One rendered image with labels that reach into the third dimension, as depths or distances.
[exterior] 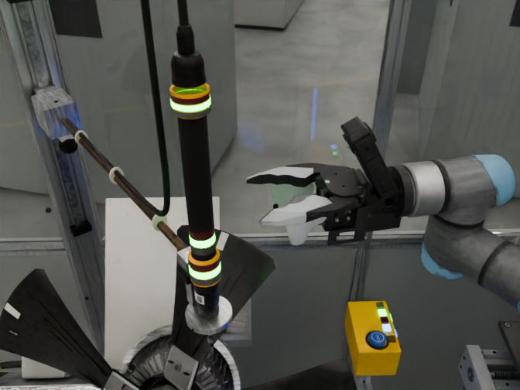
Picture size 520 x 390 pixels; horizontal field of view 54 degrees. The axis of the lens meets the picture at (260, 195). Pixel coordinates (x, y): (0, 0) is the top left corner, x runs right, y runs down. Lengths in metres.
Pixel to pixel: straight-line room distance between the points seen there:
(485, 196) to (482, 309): 1.30
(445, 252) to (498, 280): 0.08
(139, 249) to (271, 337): 0.89
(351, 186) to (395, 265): 1.11
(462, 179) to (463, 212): 0.05
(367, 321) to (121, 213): 0.64
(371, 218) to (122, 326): 0.69
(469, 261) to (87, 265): 1.08
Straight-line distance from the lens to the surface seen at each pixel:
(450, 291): 1.91
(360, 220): 0.68
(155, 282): 1.19
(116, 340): 1.22
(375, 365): 1.29
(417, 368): 2.21
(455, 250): 0.78
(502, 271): 0.76
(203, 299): 0.73
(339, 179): 0.68
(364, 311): 1.32
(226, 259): 0.92
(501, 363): 1.45
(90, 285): 1.59
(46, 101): 1.19
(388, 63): 1.35
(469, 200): 0.74
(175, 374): 0.99
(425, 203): 0.70
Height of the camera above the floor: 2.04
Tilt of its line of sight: 35 degrees down
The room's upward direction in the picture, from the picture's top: straight up
